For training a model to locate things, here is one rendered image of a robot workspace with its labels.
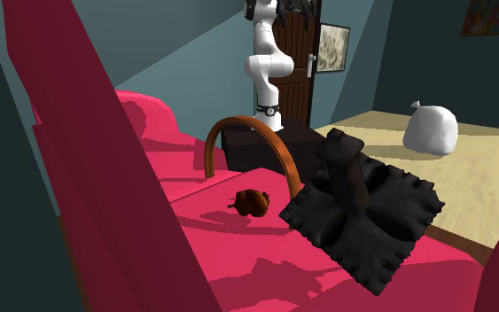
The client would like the dark brown door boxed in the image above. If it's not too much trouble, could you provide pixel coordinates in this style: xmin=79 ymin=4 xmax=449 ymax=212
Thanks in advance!
xmin=269 ymin=0 xmax=323 ymax=128

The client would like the brown curved wooden hoop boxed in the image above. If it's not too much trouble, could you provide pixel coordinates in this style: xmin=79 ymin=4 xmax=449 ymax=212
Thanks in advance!
xmin=204 ymin=114 xmax=305 ymax=200

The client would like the dark robot stand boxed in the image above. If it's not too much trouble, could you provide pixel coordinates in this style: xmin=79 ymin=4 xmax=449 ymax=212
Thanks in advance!
xmin=220 ymin=117 xmax=333 ymax=183

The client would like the white tied bag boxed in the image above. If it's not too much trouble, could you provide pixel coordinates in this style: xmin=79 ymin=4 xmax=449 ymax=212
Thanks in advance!
xmin=402 ymin=99 xmax=460 ymax=157

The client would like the brown round lumpy object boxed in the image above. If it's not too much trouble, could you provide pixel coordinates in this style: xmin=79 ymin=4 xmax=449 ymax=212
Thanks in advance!
xmin=226 ymin=189 xmax=271 ymax=218

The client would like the black ruffled square object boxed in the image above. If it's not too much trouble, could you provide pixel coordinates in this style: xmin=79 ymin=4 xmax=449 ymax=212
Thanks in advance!
xmin=278 ymin=128 xmax=447 ymax=298

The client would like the pink sofa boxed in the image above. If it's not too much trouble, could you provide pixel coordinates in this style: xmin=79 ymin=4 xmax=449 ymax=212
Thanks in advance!
xmin=1 ymin=0 xmax=499 ymax=312

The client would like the pale mottled wall picture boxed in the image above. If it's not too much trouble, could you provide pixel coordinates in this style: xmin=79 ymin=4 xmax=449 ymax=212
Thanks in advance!
xmin=316 ymin=23 xmax=351 ymax=74

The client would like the colourful framed wall picture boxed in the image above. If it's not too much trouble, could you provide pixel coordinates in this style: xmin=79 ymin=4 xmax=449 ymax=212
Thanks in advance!
xmin=460 ymin=0 xmax=499 ymax=38

